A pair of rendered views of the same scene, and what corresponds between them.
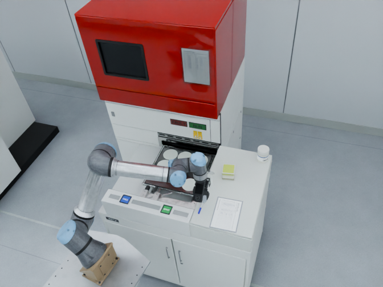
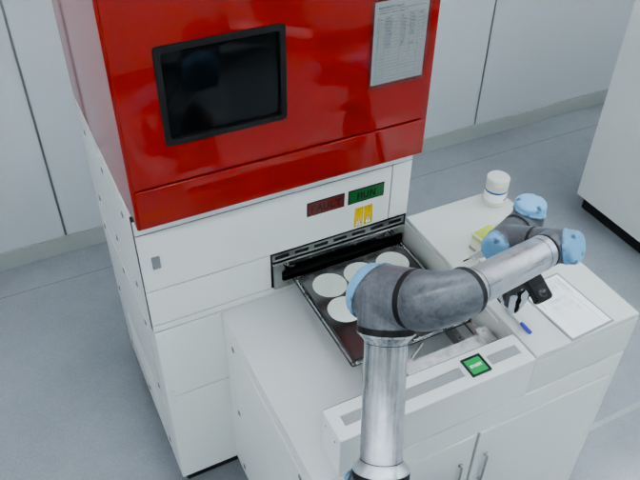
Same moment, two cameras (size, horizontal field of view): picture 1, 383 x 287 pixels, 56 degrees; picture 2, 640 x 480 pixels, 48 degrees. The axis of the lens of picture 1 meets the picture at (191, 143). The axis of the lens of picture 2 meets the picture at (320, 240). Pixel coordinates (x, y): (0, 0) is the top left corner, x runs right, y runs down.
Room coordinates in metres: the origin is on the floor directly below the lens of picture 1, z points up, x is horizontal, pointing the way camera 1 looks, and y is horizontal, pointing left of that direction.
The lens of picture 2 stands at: (0.75, 1.30, 2.33)
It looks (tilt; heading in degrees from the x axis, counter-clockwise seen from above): 40 degrees down; 310
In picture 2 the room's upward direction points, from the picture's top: 1 degrees clockwise
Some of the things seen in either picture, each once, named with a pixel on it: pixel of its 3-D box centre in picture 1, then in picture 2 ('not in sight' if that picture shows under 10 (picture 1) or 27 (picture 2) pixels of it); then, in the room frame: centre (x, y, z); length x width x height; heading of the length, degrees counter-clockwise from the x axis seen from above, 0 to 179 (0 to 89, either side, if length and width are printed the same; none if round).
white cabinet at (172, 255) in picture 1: (191, 226); (407, 419); (1.42, 0.06, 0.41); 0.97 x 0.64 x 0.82; 67
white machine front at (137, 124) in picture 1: (162, 127); (283, 236); (1.83, 0.18, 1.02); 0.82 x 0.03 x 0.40; 67
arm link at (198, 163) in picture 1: (198, 163); (527, 219); (1.23, -0.02, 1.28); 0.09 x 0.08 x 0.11; 88
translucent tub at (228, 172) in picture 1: (228, 172); (488, 243); (1.40, -0.21, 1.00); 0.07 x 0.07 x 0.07; 76
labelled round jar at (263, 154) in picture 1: (263, 154); (496, 189); (1.51, -0.44, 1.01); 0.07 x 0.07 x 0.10
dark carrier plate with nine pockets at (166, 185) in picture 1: (179, 168); (379, 297); (1.55, 0.09, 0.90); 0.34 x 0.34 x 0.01; 67
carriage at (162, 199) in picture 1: (167, 204); (434, 369); (1.30, 0.18, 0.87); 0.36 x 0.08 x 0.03; 67
